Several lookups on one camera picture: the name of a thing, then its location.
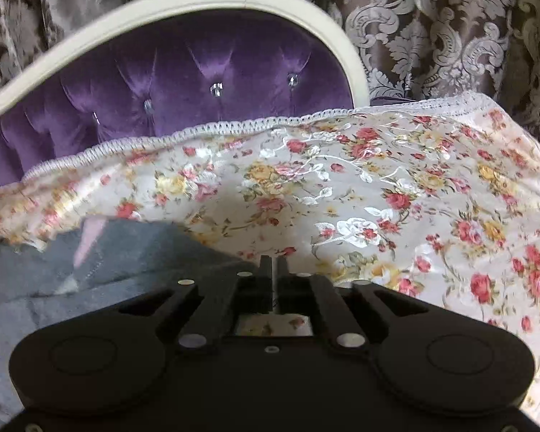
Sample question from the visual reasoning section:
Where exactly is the grey argyle sweater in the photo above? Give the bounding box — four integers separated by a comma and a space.
0, 217, 256, 426

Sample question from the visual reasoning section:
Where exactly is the floral bedspread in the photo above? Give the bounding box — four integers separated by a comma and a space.
0, 94, 540, 424

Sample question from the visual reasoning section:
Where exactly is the purple tufted headboard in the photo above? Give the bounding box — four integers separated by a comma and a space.
0, 0, 370, 186

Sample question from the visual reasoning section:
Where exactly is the damask patterned curtain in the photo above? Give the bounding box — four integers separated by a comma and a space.
0, 0, 540, 142

